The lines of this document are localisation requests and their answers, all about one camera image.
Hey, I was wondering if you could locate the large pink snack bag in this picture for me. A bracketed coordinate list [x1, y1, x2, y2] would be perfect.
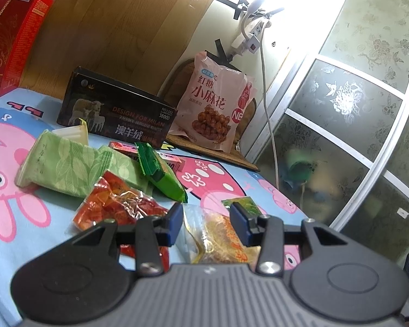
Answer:
[167, 51, 258, 152]

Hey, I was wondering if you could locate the white power strip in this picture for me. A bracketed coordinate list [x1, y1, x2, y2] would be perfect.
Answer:
[232, 19, 271, 55]

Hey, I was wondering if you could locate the green round object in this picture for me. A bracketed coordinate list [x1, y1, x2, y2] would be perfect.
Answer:
[286, 162, 314, 184]

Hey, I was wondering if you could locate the small green picture sachet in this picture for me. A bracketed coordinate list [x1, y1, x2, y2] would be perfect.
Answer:
[221, 196, 260, 217]

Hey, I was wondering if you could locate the blue cartoon printed bedsheet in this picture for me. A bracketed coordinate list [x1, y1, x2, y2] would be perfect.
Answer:
[0, 92, 331, 327]

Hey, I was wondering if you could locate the black tape strip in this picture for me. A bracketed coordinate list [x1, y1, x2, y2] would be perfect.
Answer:
[233, 0, 249, 20]
[214, 38, 237, 67]

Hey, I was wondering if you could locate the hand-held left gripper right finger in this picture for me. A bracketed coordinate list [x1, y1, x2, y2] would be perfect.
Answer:
[229, 202, 348, 276]

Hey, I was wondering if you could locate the white power cable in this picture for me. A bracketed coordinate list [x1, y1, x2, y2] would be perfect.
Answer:
[259, 24, 280, 189]

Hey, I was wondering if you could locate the clear yellow snack packet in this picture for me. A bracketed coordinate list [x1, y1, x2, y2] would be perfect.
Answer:
[181, 204, 261, 264]

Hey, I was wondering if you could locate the dark green snack packet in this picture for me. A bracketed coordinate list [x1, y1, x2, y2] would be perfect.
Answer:
[136, 142, 189, 203]

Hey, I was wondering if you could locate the clear bag of red candies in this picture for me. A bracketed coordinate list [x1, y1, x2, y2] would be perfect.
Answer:
[72, 171, 171, 259]

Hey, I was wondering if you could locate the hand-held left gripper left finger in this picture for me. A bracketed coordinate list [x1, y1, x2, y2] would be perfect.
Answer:
[70, 202, 185, 276]

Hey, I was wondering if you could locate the red gift box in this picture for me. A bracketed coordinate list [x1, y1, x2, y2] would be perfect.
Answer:
[0, 0, 54, 99]

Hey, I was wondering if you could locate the large light green leaf packet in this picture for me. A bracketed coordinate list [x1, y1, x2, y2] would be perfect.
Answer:
[15, 129, 113, 198]

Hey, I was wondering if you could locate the white and yellow packet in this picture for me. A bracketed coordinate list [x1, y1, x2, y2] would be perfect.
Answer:
[51, 119, 90, 145]

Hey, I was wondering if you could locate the black printed cardboard box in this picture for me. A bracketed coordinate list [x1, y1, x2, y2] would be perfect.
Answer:
[57, 67, 178, 149]

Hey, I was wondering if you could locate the small light green leaf packet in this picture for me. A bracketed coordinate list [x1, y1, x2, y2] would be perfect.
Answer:
[99, 145, 154, 195]

